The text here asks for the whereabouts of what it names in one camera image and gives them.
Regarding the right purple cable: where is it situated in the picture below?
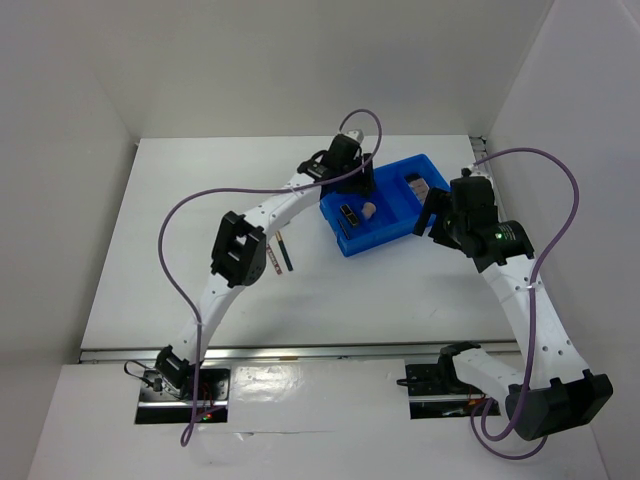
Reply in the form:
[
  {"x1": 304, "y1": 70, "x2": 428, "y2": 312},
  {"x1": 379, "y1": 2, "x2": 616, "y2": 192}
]
[{"x1": 469, "y1": 147, "x2": 581, "y2": 459}]

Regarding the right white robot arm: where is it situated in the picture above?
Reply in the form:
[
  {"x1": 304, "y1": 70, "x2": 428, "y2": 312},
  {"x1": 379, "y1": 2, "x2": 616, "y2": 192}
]
[{"x1": 414, "y1": 169, "x2": 613, "y2": 441}]

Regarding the green gold mascara pen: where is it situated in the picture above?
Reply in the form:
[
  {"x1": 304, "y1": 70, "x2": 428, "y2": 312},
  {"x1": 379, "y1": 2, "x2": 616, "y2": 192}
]
[{"x1": 275, "y1": 230, "x2": 294, "y2": 272}]

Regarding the red lip gloss tube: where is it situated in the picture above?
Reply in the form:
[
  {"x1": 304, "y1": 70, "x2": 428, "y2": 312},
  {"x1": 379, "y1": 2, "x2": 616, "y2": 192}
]
[{"x1": 266, "y1": 245, "x2": 283, "y2": 275}]

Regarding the beige makeup sponge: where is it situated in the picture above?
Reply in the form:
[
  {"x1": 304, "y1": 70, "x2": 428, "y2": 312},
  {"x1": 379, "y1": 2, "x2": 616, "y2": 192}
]
[{"x1": 361, "y1": 202, "x2": 377, "y2": 221}]

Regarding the black square powder compact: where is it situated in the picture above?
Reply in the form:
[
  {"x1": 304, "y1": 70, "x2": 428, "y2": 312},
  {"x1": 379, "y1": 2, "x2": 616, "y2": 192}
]
[{"x1": 405, "y1": 173, "x2": 425, "y2": 184}]

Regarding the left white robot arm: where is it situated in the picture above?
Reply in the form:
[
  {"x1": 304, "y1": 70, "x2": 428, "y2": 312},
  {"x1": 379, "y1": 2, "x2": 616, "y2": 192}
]
[{"x1": 155, "y1": 129, "x2": 372, "y2": 399}]

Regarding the purple cable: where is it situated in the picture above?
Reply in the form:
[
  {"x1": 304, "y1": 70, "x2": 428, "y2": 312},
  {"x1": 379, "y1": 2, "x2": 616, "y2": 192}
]
[
  {"x1": 158, "y1": 109, "x2": 385, "y2": 448},
  {"x1": 469, "y1": 147, "x2": 581, "y2": 459}
]

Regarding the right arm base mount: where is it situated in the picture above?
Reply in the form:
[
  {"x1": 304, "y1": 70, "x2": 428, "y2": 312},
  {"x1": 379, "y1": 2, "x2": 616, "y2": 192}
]
[{"x1": 396, "y1": 364, "x2": 486, "y2": 420}]

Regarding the blue plastic divided bin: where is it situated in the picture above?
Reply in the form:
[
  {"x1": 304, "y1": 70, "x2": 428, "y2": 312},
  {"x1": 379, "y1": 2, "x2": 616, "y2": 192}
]
[{"x1": 320, "y1": 154, "x2": 450, "y2": 257}]

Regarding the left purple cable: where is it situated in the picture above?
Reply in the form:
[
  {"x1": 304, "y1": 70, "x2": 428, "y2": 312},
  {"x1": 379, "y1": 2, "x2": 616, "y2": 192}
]
[{"x1": 158, "y1": 109, "x2": 385, "y2": 448}]

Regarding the aluminium front rail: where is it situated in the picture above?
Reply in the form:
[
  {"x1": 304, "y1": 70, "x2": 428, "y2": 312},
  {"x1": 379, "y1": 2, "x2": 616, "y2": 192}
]
[{"x1": 79, "y1": 340, "x2": 519, "y2": 365}]

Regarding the clear eyeshadow palette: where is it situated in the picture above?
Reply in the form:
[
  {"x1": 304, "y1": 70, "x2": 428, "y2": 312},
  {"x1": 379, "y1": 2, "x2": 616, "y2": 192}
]
[{"x1": 408, "y1": 177, "x2": 429, "y2": 204}]

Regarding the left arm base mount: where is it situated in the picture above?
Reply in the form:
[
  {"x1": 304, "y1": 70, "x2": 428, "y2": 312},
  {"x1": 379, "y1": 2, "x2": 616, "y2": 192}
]
[{"x1": 123, "y1": 360, "x2": 231, "y2": 425}]

